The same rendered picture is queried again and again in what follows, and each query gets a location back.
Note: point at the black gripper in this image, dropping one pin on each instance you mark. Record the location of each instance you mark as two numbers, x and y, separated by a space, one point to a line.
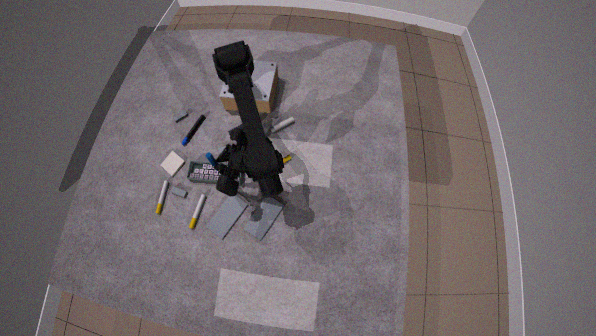
236 158

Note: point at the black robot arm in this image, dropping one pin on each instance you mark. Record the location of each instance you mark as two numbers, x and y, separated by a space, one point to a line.
263 161

